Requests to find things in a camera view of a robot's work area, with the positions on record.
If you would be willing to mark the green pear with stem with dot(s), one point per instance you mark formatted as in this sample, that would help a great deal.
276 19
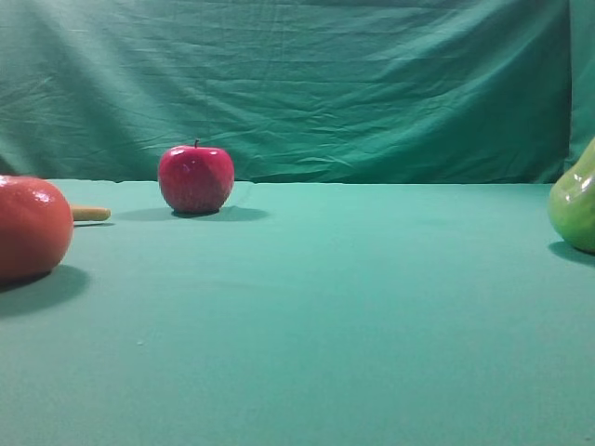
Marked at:
571 203

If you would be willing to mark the green table cloth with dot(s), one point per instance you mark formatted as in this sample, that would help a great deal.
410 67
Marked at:
306 314

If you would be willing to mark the red apple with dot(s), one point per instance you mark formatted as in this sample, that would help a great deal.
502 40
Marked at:
194 179

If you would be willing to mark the green backdrop cloth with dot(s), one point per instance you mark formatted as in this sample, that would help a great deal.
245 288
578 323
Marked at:
299 91

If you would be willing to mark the yellow banana tip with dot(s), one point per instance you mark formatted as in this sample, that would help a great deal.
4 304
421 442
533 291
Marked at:
90 213

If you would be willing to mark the orange tangerine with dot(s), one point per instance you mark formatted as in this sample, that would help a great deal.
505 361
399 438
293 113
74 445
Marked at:
36 227

